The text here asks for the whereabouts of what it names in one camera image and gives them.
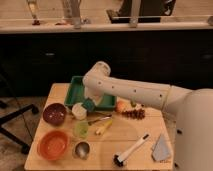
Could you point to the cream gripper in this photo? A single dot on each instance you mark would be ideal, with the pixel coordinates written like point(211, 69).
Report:
point(95, 95)

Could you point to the green sponge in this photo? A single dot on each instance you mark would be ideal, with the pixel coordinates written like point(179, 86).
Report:
point(88, 104)

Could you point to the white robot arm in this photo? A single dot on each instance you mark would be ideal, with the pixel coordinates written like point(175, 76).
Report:
point(193, 110)

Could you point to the green plastic tray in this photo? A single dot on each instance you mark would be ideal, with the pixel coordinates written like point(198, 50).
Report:
point(75, 94)

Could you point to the white paper cup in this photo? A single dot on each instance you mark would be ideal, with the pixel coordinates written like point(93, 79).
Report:
point(79, 111)

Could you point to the metal spoon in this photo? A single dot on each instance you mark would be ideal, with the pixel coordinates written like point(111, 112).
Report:
point(99, 119)

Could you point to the orange toy fruit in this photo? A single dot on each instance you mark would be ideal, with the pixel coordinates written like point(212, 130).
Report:
point(120, 106)

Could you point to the yellow toy corn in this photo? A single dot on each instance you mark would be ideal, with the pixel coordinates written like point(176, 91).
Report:
point(103, 128)

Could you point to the green translucent cup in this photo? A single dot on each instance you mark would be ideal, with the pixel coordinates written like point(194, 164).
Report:
point(81, 129)

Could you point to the brown toy grape bunch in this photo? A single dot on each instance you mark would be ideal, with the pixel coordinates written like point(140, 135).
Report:
point(134, 114)

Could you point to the small metal cup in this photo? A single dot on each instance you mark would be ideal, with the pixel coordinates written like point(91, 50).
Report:
point(82, 150)

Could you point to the wooden table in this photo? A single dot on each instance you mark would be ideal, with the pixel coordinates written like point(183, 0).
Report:
point(120, 135)

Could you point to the orange bowl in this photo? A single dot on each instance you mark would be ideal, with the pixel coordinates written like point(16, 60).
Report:
point(53, 145)

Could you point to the white dish brush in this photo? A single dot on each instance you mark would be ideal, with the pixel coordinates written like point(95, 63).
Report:
point(119, 159)

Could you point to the black office chair base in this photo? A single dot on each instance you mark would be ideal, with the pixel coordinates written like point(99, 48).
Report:
point(12, 124)

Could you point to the grey folded cloth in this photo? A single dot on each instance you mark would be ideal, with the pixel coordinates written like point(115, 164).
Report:
point(160, 150)

